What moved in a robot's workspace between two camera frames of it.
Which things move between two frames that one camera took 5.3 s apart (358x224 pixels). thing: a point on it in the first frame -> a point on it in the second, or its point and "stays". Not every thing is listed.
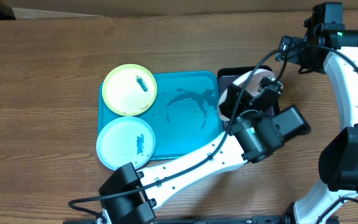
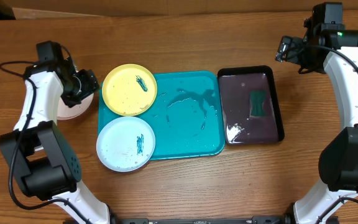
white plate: x=253 y=84 -> x=64 y=112
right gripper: x=293 y=46 stays
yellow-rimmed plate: x=129 y=89 stays
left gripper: x=230 y=100 -> x=91 y=84
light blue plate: x=125 y=140 stays
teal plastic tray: x=186 y=115 stays
